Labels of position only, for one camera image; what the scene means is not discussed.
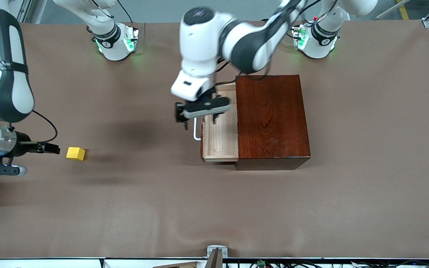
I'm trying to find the light wood drawer white handle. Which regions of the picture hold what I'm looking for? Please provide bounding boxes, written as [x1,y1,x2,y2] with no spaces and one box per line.
[193,83,240,164]

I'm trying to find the yellow wooden block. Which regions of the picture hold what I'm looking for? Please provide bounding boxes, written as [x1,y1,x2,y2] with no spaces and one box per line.
[66,147,86,161]

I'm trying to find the dark red wooden cabinet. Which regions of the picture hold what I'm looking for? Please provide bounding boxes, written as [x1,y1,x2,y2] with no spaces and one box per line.
[235,74,311,171]

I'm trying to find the brown table cover mat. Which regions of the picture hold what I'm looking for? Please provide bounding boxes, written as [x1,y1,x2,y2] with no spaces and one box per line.
[0,20,429,259]

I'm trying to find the light wooden board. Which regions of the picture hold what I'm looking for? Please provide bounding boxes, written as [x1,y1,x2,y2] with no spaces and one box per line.
[153,262,200,268]

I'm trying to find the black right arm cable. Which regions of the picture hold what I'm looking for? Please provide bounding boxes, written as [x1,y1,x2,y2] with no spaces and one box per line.
[31,109,58,144]

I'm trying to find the grey metal clamp bracket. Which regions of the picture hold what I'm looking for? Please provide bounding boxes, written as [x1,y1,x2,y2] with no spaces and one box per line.
[206,245,228,268]

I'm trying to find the aluminium frame struts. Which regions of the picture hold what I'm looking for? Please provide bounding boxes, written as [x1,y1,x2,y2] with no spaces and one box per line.
[15,0,47,23]

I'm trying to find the tangled black cables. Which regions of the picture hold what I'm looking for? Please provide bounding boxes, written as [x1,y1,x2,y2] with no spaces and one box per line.
[250,259,429,268]

